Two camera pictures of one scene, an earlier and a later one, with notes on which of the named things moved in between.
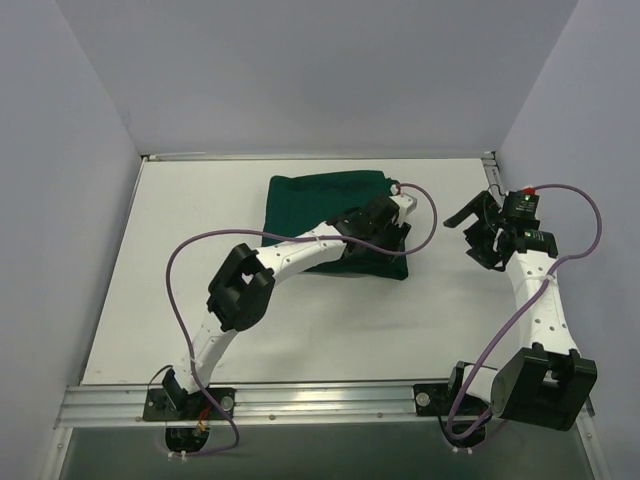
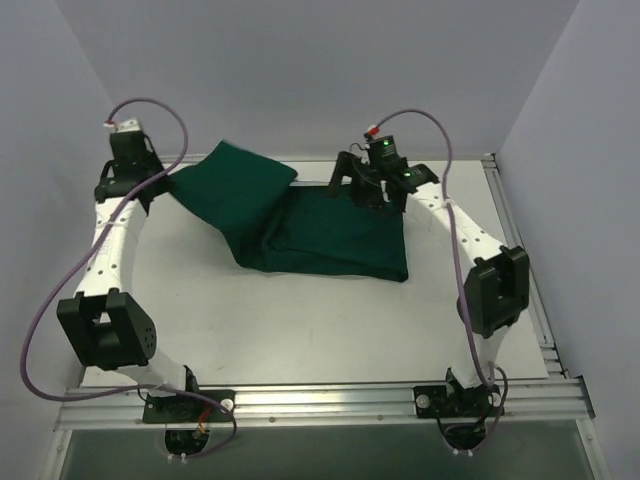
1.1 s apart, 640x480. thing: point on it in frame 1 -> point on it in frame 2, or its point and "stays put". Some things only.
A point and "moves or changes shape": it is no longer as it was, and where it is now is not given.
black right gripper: (480, 235) -> (357, 176)
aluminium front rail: (120, 406) stays put
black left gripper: (388, 232) -> (151, 185)
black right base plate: (441, 399) stays put
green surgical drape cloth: (300, 202) moves or changes shape
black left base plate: (166, 404) stays put
